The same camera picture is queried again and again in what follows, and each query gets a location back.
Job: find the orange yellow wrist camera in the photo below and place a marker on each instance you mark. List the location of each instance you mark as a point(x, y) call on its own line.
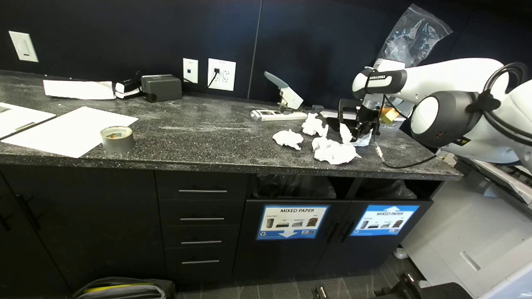
point(387, 115)

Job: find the white wall plate left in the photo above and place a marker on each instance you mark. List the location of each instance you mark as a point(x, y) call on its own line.
point(23, 47)

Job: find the white paper stack left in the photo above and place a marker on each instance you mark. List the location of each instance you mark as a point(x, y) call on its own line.
point(15, 118)

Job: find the black drawer unit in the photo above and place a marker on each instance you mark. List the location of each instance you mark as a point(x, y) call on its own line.
point(199, 219)

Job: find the right black bin door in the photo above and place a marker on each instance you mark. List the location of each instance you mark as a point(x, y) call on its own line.
point(344, 254)

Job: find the white wall switch plate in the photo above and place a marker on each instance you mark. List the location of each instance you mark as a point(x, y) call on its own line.
point(189, 70)

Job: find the folded white paper back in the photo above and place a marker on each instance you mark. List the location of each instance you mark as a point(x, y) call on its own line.
point(78, 90)

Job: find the crumpled tissue back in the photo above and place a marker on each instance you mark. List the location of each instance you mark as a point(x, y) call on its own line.
point(314, 126)

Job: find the black box device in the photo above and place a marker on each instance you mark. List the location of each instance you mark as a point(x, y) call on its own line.
point(161, 86)

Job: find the white office printer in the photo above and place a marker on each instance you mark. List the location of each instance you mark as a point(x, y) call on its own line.
point(477, 233)

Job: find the black cabinet door left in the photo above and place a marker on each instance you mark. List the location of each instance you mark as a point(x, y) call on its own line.
point(94, 223)

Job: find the large white stapler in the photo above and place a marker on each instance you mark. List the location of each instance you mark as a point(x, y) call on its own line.
point(287, 105)

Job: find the clear plastic bag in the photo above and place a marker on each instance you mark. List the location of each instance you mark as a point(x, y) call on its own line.
point(412, 37)

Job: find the right mixed paper sign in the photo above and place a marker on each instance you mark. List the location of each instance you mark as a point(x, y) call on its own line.
point(382, 219)

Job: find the roll of tape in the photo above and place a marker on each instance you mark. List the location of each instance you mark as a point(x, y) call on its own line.
point(116, 136)

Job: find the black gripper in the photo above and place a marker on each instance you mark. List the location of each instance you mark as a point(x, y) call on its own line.
point(365, 116)

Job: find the left black bin door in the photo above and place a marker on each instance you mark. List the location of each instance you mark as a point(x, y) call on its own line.
point(276, 259)

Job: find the white wall outlet plate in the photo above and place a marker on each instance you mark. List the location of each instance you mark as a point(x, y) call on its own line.
point(221, 75)

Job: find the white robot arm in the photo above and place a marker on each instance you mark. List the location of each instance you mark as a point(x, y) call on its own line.
point(477, 108)

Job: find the tissue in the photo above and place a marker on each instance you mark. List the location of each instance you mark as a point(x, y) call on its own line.
point(287, 138)
point(345, 136)
point(314, 126)
point(330, 151)

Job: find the white paper sheet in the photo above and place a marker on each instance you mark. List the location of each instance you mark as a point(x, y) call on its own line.
point(69, 135)

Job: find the black bin door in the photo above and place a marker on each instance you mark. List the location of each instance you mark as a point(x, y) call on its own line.
point(344, 254)
point(276, 259)

